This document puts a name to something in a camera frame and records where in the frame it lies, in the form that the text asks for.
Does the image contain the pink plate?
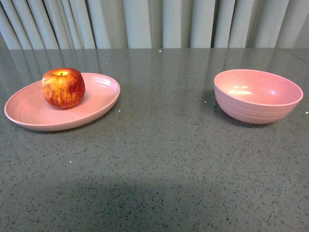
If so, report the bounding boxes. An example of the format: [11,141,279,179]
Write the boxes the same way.
[4,73,121,131]

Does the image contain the red yellow apple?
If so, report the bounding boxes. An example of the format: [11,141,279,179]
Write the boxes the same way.
[42,68,85,109]

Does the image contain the pink bowl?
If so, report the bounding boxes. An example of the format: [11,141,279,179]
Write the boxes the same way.
[214,69,304,124]

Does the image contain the grey pleated curtain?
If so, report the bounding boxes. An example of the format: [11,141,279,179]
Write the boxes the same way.
[0,0,309,50]

